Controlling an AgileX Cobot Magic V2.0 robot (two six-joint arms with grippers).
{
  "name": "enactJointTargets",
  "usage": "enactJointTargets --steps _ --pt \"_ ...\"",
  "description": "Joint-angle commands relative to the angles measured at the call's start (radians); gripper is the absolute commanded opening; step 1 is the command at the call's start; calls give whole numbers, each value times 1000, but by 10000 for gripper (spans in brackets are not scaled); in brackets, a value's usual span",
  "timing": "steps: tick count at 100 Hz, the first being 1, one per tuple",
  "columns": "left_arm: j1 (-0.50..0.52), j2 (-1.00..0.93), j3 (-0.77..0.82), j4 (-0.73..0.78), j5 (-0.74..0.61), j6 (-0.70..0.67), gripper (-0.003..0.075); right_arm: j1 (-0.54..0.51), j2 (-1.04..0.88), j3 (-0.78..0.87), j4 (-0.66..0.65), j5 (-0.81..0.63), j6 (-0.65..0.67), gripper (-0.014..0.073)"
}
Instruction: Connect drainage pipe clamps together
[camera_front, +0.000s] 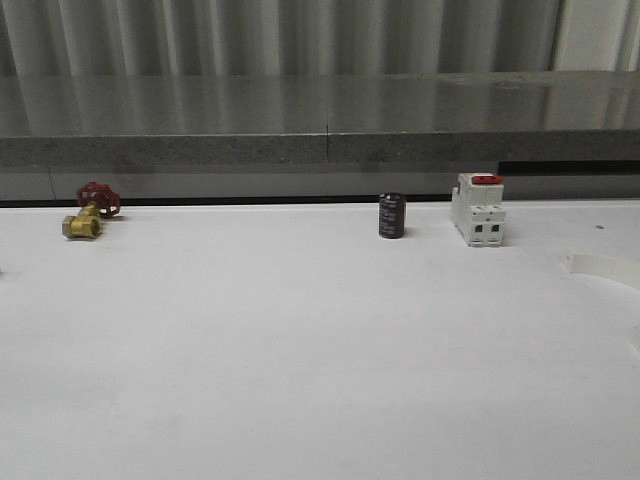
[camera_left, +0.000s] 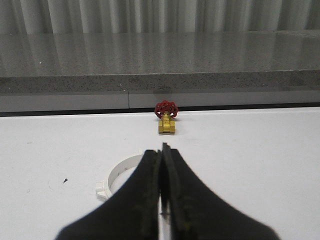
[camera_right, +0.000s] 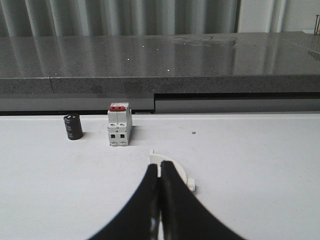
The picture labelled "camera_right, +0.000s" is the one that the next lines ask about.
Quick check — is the white half pipe clamp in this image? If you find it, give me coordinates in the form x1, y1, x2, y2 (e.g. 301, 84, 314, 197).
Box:
149, 149, 196, 192

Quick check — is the white red circuit breaker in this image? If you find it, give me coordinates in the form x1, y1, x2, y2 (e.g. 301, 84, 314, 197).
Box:
107, 102, 133, 147

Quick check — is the thin metal stand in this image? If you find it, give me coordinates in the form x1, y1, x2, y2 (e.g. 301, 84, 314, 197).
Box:
302, 14, 320, 36

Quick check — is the black cylindrical capacitor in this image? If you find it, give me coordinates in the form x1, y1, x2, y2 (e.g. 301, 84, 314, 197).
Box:
63, 113, 83, 140

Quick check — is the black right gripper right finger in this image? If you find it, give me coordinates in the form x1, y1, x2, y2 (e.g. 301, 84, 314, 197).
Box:
160, 161, 243, 240

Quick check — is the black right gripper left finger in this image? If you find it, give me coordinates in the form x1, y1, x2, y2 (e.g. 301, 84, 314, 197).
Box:
90, 164, 159, 240

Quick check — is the grey stone countertop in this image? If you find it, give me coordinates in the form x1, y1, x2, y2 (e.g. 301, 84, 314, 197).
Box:
0, 31, 320, 116

